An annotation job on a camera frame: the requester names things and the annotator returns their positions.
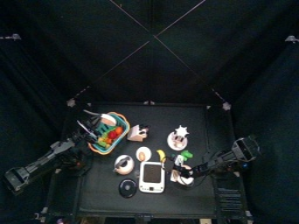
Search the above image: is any white spiky toy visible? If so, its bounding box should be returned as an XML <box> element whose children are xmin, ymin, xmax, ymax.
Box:
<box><xmin>173</xmin><ymin>124</ymin><xmax>191</xmax><ymax>139</ymax></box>

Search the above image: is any cow print toy box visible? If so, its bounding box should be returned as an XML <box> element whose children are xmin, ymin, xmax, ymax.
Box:
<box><xmin>126</xmin><ymin>124</ymin><xmax>151</xmax><ymax>143</ymax></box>

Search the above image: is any green leafy toy vegetable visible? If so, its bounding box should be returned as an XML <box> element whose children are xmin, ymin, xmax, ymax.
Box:
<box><xmin>181</xmin><ymin>150</ymin><xmax>195</xmax><ymax>160</ymax></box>

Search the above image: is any teal basket with orange rim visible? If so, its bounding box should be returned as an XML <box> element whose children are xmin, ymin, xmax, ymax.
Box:
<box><xmin>89</xmin><ymin>111</ymin><xmax>131</xmax><ymax>156</ymax></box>

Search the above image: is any white egg-shaped object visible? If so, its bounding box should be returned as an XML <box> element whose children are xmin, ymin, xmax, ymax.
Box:
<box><xmin>135</xmin><ymin>146</ymin><xmax>154</xmax><ymax>163</ymax></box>

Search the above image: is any white round cup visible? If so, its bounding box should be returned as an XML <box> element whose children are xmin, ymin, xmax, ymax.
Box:
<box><xmin>114</xmin><ymin>154</ymin><xmax>137</xmax><ymax>176</ymax></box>

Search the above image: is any white toy bowl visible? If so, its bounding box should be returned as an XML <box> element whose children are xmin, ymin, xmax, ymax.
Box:
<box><xmin>99</xmin><ymin>114</ymin><xmax>118</xmax><ymax>127</ymax></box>

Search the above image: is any black round pot lid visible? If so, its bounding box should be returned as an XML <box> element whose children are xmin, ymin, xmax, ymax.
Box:
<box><xmin>118</xmin><ymin>178</ymin><xmax>139</xmax><ymax>200</ymax></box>

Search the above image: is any yellow toy food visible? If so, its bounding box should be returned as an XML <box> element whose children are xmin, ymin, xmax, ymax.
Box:
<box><xmin>98</xmin><ymin>136</ymin><xmax>114</xmax><ymax>149</ymax></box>

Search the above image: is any yellow toy banana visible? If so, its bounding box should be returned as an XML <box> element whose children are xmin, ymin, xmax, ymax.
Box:
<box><xmin>155</xmin><ymin>149</ymin><xmax>167</xmax><ymax>165</ymax></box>

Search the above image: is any white toy cooktop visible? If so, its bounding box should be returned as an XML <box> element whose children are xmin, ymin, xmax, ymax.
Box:
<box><xmin>138</xmin><ymin>161</ymin><xmax>167</xmax><ymax>194</ymax></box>

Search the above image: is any pink round plate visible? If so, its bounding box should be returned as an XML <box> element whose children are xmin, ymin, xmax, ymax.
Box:
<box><xmin>166</xmin><ymin>130</ymin><xmax>190</xmax><ymax>151</ymax></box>

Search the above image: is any white text label sticker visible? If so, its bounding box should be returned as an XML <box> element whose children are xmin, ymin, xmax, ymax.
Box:
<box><xmin>218</xmin><ymin>186</ymin><xmax>243</xmax><ymax>212</ymax></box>

